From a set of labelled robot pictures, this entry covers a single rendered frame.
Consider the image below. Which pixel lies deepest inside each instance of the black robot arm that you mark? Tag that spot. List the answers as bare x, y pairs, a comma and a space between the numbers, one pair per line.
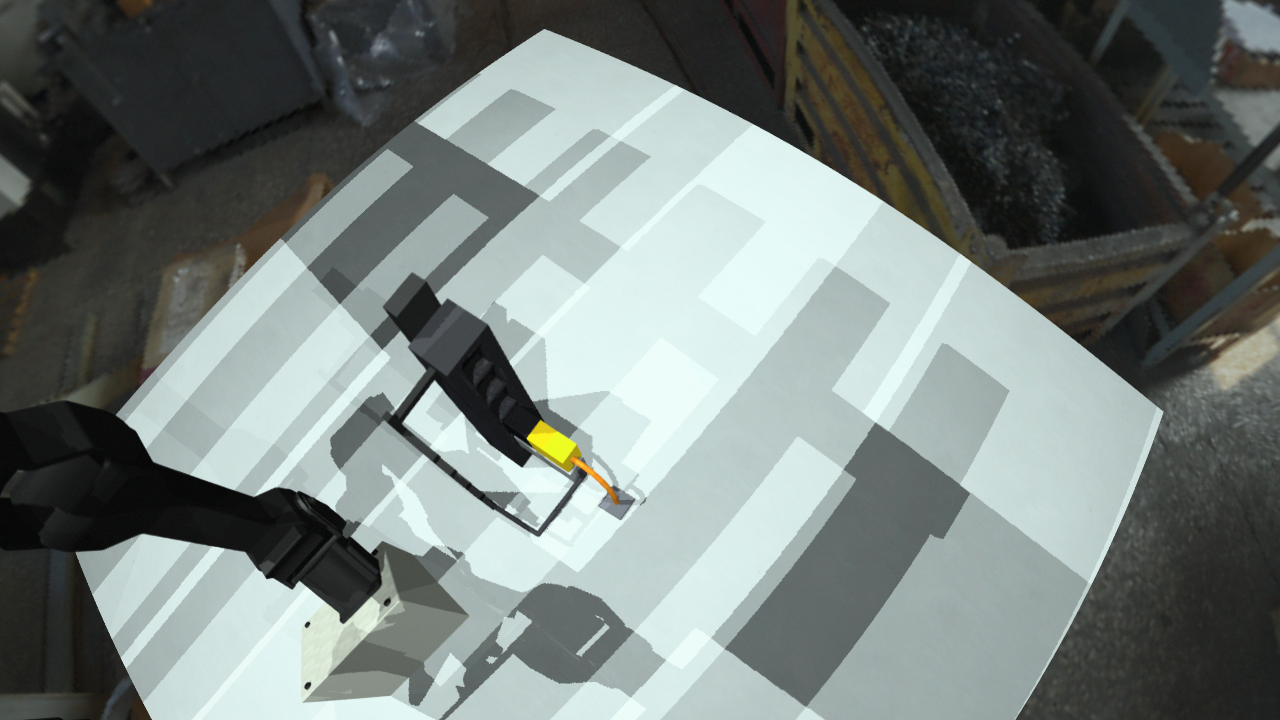
89, 484

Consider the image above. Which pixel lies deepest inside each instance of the dark grey cord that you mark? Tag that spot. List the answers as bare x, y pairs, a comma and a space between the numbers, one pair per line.
576, 475

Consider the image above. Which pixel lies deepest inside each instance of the dark grey power strip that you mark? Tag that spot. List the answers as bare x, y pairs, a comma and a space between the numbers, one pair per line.
441, 337

